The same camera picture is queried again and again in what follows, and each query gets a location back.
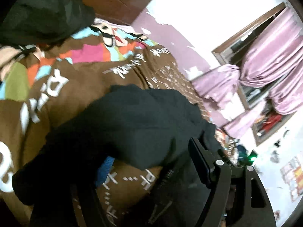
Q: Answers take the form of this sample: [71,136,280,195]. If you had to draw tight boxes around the large black jacket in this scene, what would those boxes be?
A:
[12,85,221,226]

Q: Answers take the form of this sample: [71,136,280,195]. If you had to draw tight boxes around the colourful cartoon bedspread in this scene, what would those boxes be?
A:
[0,17,240,227]

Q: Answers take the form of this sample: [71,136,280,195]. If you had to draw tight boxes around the left pink curtain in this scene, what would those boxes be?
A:
[192,64,240,108]

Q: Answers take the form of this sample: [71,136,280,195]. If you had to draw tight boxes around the pink curtain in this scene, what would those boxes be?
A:
[192,64,240,108]
[223,6,303,139]

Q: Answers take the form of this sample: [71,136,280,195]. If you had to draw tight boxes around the right pink curtain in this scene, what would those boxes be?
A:
[223,6,303,139]

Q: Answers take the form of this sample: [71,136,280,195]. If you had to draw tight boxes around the paper wall posters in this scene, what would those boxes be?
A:
[280,156,302,202]

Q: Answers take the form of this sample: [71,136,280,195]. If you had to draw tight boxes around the brown wooden window frame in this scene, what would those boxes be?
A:
[211,2,296,146]

